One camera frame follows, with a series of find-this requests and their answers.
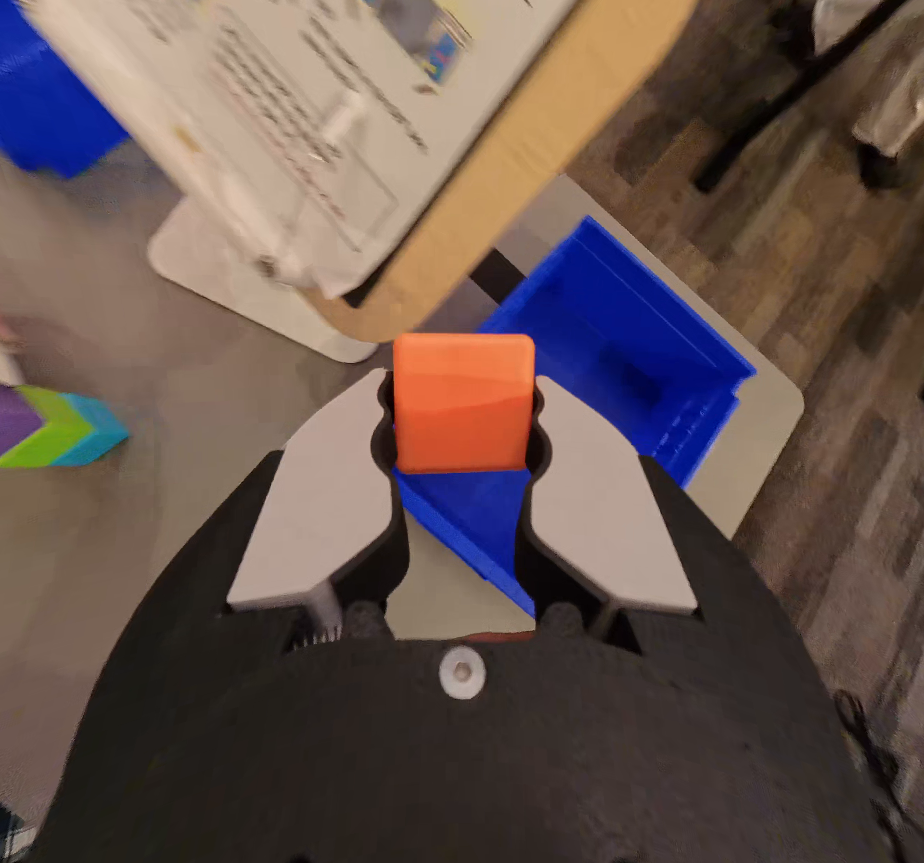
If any grey desk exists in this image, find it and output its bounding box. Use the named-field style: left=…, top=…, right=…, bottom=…
left=0, top=137, right=806, bottom=835

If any blue plastic bin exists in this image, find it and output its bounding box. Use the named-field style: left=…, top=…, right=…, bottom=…
left=0, top=0, right=132, bottom=180
left=393, top=215, right=757, bottom=618

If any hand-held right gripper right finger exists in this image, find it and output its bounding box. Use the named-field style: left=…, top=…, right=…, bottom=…
left=514, top=374, right=700, bottom=629

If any instruction board on stand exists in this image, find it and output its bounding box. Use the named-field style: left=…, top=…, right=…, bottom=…
left=0, top=0, right=719, bottom=366

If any printed instruction sheet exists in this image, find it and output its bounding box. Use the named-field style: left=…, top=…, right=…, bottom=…
left=14, top=0, right=629, bottom=294

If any orange cube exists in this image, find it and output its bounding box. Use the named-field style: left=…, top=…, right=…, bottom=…
left=392, top=332, right=537, bottom=476

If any white cloth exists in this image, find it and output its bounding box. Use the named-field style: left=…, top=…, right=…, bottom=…
left=812, top=0, right=924, bottom=156

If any black tripod stand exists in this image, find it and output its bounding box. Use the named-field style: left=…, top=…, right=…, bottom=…
left=693, top=0, right=924, bottom=193

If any green cube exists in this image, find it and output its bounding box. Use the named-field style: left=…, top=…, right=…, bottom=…
left=0, top=385, right=96, bottom=470

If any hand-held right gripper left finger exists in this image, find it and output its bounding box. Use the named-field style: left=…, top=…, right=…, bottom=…
left=226, top=367, right=411, bottom=633

